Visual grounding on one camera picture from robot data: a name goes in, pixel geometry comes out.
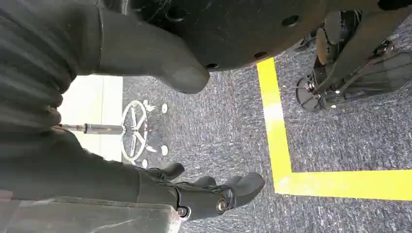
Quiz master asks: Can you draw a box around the pale grey box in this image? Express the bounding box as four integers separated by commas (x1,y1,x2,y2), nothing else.
0,196,183,233

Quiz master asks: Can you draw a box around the yellow floor tape strip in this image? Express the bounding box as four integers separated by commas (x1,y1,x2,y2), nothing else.
256,58,294,195

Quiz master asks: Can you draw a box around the chrome stool column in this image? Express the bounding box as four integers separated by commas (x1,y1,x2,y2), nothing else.
60,123,125,135

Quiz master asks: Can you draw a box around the black robot body shell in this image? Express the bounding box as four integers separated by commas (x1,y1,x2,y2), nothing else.
102,0,412,72

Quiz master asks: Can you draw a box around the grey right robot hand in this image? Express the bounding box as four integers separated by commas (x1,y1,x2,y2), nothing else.
0,7,266,222

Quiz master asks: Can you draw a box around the black robot leg and foot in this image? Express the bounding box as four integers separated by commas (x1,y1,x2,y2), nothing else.
295,9,412,113

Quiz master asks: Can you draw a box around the ribbed grey right arm sleeve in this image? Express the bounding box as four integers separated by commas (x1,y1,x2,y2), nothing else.
0,0,103,136

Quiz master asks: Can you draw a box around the white stool base with casters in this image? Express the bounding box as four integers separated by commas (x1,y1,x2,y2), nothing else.
120,99,169,169

